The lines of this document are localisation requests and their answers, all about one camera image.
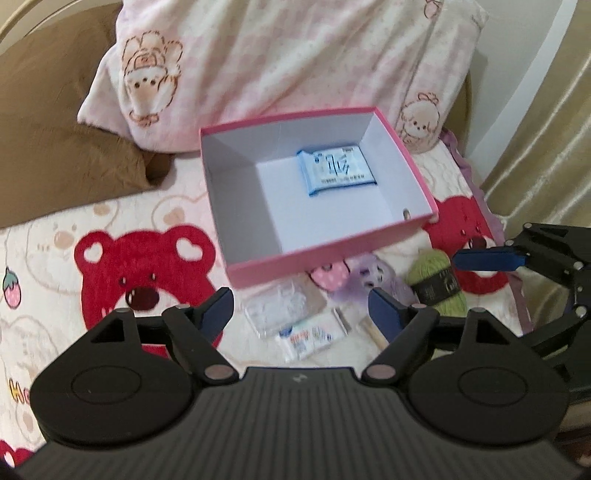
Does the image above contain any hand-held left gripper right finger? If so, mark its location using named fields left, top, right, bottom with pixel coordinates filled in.
left=362, top=287, right=514, bottom=385

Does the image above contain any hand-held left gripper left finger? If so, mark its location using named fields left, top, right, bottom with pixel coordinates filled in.
left=90, top=287, right=239, bottom=387

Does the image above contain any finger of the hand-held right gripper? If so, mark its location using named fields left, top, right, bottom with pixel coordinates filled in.
left=453, top=223, right=591, bottom=301
left=521, top=302, right=591, bottom=370

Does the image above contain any brush with clear cap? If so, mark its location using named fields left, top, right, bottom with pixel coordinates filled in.
left=360, top=316, right=391, bottom=348

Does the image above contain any purple plush toy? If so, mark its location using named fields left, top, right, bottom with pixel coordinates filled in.
left=344, top=255, right=415, bottom=306

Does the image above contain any green yarn ball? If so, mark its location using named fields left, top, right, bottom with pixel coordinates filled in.
left=406, top=248, right=465, bottom=320

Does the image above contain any white orange tissue packet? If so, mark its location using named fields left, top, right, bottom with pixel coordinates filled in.
left=274, top=308, right=350, bottom=364

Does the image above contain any pink cardboard box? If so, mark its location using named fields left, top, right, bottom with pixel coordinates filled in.
left=199, top=106, right=437, bottom=288

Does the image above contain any clear plastic packet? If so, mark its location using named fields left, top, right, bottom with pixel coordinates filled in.
left=242, top=281, right=329, bottom=341

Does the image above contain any pink strawberry trinket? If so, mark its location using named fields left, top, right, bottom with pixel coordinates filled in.
left=310, top=260, right=350, bottom=292

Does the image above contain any beige curtain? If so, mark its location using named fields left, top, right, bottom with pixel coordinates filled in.
left=480, top=25, right=591, bottom=333

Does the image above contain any blue tissue packet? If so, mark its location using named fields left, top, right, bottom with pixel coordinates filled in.
left=297, top=145, right=378, bottom=198

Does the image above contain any red bear print bed sheet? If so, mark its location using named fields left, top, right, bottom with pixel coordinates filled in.
left=0, top=131, right=533, bottom=464

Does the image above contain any brown pillow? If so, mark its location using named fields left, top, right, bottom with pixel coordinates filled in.
left=0, top=4, right=175, bottom=230

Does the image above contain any pink white cartoon blanket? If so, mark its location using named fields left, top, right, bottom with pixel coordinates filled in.
left=76, top=0, right=490, bottom=156

